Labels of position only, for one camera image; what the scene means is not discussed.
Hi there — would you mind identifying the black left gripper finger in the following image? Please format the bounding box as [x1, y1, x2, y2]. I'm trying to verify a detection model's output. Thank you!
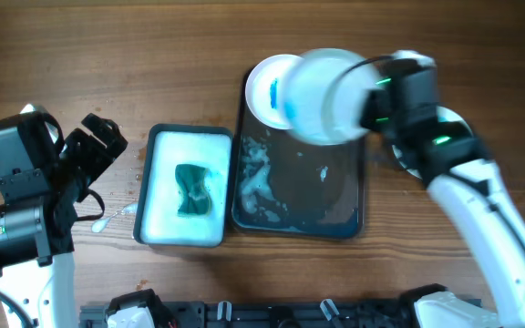
[65, 128, 112, 169]
[81, 113, 128, 158]

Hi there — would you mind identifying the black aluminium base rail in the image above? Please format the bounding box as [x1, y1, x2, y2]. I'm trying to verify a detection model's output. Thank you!
[78, 298, 482, 328]

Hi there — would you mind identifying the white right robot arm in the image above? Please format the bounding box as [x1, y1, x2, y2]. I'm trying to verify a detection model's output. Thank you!
[359, 54, 525, 327]

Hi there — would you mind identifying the white plate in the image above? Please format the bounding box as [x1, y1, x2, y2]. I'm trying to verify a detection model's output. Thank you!
[280, 48, 381, 146]
[244, 54, 301, 130]
[390, 107, 473, 179]

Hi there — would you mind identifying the green scrubbing sponge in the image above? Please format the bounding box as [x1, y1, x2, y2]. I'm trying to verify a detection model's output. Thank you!
[175, 163, 211, 217]

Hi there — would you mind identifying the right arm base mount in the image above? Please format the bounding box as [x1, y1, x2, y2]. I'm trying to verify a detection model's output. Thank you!
[398, 283, 501, 328]

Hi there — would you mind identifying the dark brown serving tray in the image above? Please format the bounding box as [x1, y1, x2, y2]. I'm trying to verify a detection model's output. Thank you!
[230, 67, 366, 241]

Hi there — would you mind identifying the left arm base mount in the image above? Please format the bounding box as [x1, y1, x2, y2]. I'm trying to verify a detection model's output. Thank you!
[105, 289, 178, 328]

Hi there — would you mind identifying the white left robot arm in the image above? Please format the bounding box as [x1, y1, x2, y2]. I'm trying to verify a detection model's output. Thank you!
[0, 111, 128, 327]

